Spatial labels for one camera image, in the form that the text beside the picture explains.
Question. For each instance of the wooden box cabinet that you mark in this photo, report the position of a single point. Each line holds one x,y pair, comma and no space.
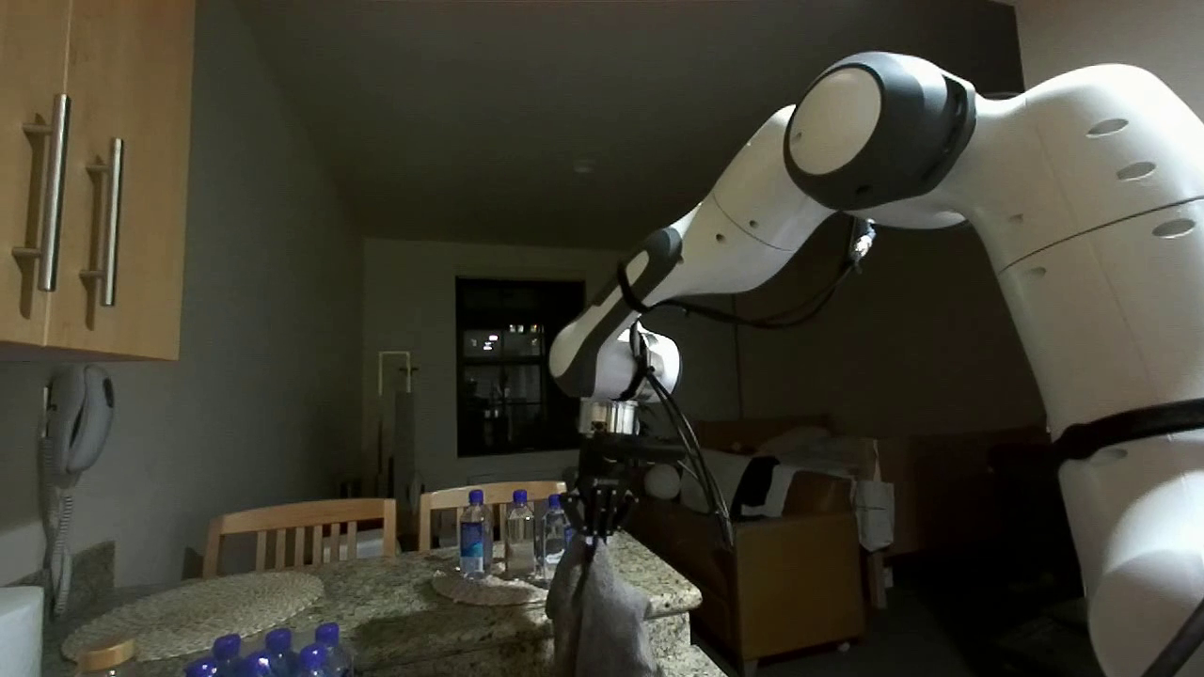
801,577

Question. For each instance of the blue-capped water bottle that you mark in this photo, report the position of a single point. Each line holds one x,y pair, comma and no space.
520,532
475,541
559,530

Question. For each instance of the pack of purple-capped water bottles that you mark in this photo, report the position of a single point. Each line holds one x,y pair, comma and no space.
268,656

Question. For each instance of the wooden wall cabinets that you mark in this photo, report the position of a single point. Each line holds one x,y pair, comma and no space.
150,190

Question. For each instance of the white paper towel roll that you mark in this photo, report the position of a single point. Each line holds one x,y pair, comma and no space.
19,634

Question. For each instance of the tall floor stand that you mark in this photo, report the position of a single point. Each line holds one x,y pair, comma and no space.
400,427

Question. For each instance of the white bag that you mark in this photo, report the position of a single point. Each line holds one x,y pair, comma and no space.
873,513

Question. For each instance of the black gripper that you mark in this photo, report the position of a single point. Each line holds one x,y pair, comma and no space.
606,484

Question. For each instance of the dark window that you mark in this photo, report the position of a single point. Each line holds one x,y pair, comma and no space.
512,377

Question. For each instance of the sofa with light cushions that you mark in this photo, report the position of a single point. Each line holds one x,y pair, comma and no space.
801,457

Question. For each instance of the large round woven placemat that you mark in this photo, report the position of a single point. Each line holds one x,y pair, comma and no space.
190,616

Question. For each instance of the grey towel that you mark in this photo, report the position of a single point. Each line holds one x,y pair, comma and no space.
606,616

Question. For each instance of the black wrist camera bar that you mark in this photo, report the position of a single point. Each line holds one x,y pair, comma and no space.
613,452

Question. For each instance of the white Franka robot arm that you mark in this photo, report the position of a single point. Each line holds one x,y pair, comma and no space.
1102,249

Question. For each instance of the white wall phone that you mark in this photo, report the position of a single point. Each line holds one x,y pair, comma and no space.
76,419

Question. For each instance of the wooden chair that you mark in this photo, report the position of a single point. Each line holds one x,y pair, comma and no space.
438,509
301,522

